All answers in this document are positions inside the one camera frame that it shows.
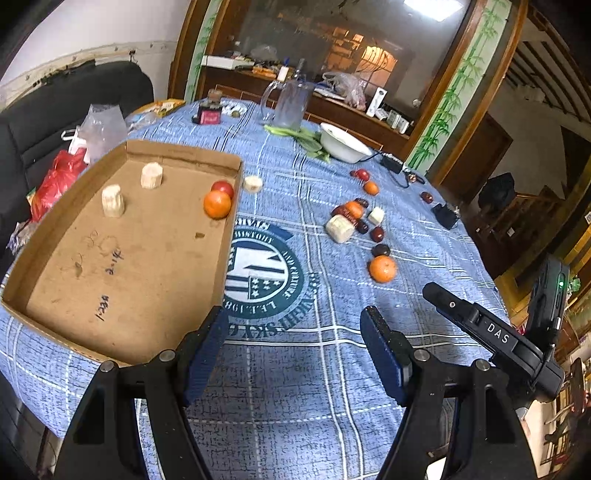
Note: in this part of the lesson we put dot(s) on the wooden sideboard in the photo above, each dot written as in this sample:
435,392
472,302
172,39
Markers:
332,110

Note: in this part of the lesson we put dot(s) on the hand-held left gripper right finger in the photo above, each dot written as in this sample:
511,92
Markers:
382,355

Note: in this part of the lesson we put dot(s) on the red plastic bag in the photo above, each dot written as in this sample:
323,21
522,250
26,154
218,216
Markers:
57,180

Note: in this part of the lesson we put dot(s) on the clear plastic bag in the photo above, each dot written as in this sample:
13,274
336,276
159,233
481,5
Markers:
100,131

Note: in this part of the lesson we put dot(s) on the small orange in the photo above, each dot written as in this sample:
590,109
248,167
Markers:
371,188
354,209

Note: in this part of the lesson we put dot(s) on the small white jars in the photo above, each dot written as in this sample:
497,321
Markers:
397,121

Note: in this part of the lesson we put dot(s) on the blue plaid tablecloth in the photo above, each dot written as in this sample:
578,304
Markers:
295,203

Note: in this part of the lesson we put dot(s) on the white bottle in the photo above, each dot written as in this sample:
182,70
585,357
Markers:
282,73

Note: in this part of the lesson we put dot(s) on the translucent plastic bag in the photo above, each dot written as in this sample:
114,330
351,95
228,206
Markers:
346,87

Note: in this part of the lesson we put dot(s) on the tall white carton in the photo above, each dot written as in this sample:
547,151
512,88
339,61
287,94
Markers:
377,102

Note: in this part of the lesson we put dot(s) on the white bowl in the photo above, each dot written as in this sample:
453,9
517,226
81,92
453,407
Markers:
344,145

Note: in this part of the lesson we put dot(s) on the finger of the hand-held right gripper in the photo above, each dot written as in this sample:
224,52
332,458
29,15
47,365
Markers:
466,318

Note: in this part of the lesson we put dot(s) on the black power adapter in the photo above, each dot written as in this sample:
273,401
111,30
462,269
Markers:
445,215
392,162

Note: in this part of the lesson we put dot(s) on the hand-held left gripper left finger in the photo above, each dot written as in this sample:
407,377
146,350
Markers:
203,357

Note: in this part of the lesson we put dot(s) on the black sofa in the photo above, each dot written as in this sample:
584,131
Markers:
27,134

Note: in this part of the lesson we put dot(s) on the shallow cardboard box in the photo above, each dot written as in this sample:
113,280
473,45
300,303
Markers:
138,258

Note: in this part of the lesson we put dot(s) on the dark bottle with red label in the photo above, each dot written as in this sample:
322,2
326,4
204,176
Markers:
210,114

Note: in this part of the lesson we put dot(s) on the red tomato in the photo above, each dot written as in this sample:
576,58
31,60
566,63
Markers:
364,175
225,186

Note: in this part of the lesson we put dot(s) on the copper coloured plug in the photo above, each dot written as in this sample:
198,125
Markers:
412,177

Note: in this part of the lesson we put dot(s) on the green leafy vegetable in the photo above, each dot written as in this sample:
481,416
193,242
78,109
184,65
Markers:
300,136

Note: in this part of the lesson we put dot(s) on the flat white box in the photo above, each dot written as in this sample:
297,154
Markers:
221,61

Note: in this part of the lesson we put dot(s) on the yellow snack packets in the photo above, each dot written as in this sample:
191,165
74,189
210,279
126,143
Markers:
159,107

